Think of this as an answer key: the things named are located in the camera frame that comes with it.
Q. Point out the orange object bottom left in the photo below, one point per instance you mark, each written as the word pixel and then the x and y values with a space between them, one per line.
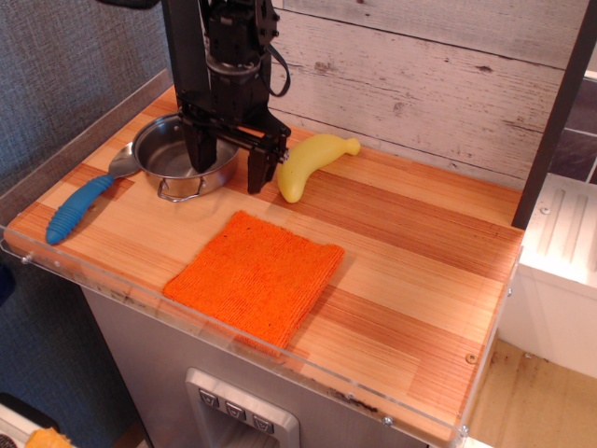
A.
pixel 40 438

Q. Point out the clear acrylic guard rail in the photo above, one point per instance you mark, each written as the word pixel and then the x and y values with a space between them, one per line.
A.
pixel 401 330

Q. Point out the small steel pot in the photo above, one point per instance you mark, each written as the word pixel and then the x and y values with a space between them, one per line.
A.
pixel 160 151

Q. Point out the yellow plastic banana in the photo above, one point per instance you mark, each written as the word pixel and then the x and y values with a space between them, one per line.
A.
pixel 309 156

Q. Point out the silver dispenser button panel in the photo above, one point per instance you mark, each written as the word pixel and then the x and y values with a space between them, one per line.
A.
pixel 228 416

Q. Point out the white toy sink unit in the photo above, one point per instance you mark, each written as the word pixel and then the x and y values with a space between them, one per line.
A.
pixel 550 310

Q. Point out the dark shelf post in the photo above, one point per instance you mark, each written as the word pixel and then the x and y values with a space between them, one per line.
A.
pixel 565 98
pixel 183 26

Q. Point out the dark right shelf post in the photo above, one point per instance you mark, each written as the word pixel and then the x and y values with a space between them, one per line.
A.
pixel 565 98

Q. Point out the orange knitted towel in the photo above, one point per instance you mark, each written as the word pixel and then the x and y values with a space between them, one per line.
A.
pixel 258 278

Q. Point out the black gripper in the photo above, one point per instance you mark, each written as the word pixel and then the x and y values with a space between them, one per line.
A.
pixel 240 111

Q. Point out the dark left shelf post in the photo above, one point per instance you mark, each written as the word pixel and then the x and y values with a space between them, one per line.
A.
pixel 183 26

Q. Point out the grey toy fridge cabinet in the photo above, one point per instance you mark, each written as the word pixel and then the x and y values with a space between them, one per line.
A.
pixel 153 357

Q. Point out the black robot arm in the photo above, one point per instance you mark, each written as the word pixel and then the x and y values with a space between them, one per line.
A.
pixel 221 55

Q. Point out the blue handled metal spoon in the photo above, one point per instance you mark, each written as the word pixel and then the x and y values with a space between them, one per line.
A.
pixel 69 214

